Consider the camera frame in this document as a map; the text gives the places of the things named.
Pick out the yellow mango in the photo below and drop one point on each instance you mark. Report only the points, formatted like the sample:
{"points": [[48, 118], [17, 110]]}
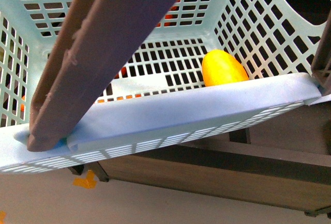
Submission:
{"points": [[219, 67]]}

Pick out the light blue plastic basket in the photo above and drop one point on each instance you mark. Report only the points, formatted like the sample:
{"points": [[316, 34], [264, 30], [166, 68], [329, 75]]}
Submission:
{"points": [[160, 98]]}

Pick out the brown basket handle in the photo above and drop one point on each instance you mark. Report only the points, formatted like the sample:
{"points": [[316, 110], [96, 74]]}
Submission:
{"points": [[96, 39]]}

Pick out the orange tape marker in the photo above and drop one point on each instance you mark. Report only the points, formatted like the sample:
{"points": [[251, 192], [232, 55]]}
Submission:
{"points": [[88, 182]]}

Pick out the dark wooden produce stand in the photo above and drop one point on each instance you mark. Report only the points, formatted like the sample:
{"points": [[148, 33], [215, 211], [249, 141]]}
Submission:
{"points": [[283, 162]]}

